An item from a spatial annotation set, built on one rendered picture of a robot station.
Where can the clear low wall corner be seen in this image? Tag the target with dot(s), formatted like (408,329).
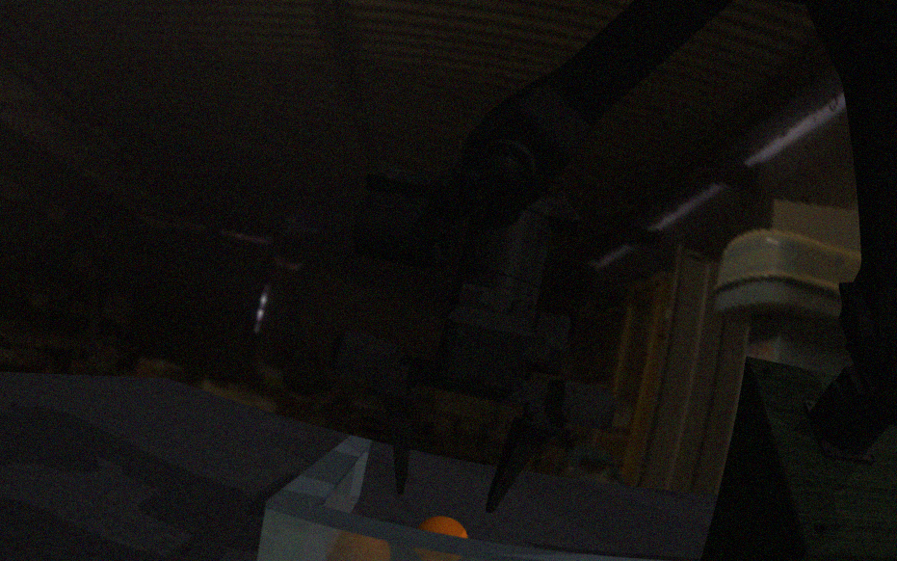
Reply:
(304,497)

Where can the orange ball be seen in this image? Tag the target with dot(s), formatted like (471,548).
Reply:
(443,525)

